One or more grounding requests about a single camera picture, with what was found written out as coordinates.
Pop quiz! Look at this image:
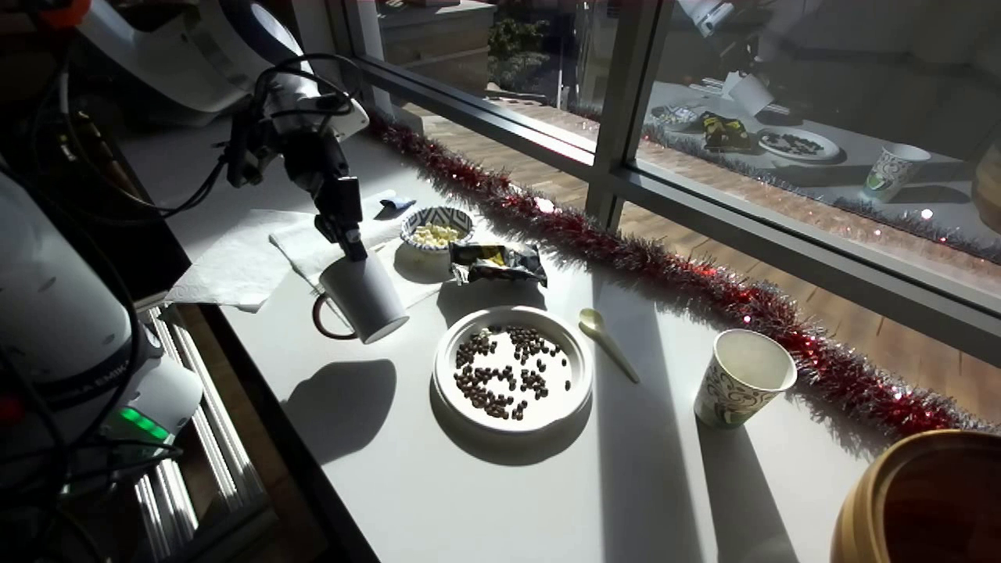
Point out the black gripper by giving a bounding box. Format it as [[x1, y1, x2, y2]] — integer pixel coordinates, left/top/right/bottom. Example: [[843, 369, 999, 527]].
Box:
[[283, 123, 373, 267]]

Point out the white mug cup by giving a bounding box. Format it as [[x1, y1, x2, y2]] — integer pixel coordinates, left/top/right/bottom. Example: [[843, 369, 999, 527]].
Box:
[[311, 249, 414, 346]]

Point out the patterned paper cup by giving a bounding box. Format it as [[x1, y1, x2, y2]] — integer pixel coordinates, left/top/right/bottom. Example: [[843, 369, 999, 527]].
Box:
[[692, 324, 800, 431]]

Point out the small blue object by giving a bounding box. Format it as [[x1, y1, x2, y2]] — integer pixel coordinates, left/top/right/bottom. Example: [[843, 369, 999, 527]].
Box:
[[373, 195, 418, 222]]

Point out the white folded napkin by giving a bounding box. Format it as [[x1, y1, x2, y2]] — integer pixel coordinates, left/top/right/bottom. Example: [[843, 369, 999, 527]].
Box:
[[267, 216, 441, 314]]

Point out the small bowl with yellow food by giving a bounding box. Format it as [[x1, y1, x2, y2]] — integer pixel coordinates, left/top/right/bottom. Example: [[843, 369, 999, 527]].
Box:
[[394, 199, 475, 285]]

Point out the black snack packet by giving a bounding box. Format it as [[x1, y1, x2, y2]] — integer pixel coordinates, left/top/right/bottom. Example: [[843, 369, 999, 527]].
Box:
[[448, 239, 552, 292]]

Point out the white bowl of beans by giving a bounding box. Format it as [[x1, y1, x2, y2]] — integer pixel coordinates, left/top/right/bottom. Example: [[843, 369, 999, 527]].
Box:
[[429, 301, 597, 439]]

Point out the dark coffee beans heap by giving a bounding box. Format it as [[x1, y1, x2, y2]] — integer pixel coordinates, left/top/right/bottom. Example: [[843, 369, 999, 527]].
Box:
[[450, 322, 578, 423]]

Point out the pale plastic spoon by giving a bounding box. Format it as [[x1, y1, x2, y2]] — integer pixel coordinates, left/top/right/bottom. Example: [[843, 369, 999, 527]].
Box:
[[575, 302, 643, 389]]

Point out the red tinsel garland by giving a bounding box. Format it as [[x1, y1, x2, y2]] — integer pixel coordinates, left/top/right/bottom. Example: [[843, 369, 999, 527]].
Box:
[[368, 117, 979, 444]]

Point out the round bamboo basket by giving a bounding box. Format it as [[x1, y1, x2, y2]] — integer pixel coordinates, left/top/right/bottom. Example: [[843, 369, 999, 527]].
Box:
[[830, 426, 1001, 563]]

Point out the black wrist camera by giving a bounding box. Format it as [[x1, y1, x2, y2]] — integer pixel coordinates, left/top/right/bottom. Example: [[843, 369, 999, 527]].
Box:
[[222, 97, 283, 195]]

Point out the aluminium profile rail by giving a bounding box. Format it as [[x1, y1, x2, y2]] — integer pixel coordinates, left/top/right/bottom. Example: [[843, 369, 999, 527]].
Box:
[[124, 301, 274, 563]]

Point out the dark metal window frame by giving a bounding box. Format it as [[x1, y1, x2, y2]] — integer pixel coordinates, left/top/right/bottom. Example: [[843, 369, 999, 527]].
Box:
[[333, 0, 1001, 369]]

